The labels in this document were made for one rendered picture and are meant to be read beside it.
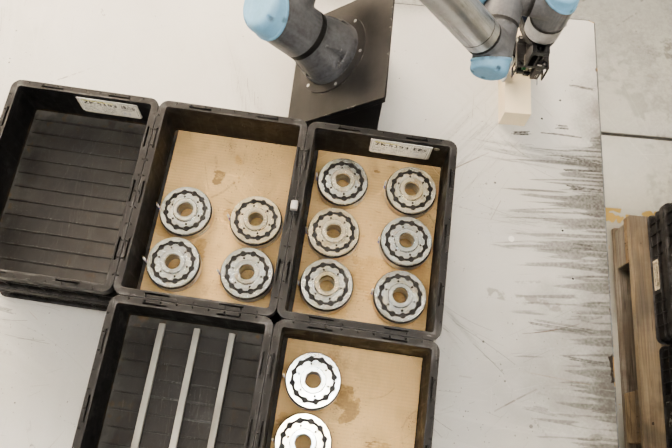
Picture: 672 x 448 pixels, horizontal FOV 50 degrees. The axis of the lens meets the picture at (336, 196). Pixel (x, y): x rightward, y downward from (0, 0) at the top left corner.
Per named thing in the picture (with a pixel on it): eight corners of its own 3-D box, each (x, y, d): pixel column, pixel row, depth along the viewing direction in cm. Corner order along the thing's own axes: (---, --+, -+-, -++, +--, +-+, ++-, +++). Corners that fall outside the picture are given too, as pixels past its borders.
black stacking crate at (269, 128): (172, 126, 155) (162, 101, 144) (308, 145, 154) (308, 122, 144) (127, 306, 141) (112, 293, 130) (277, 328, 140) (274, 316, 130)
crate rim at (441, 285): (309, 125, 146) (309, 120, 143) (455, 146, 145) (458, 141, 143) (275, 319, 131) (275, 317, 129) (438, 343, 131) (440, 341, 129)
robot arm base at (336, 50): (309, 38, 168) (279, 17, 161) (360, 13, 159) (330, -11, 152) (305, 94, 162) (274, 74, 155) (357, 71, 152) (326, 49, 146)
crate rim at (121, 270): (163, 104, 146) (160, 99, 144) (308, 125, 146) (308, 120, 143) (114, 296, 132) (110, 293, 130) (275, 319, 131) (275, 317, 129)
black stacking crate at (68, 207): (35, 107, 155) (15, 80, 145) (170, 126, 155) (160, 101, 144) (-23, 284, 141) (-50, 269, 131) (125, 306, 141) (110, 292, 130)
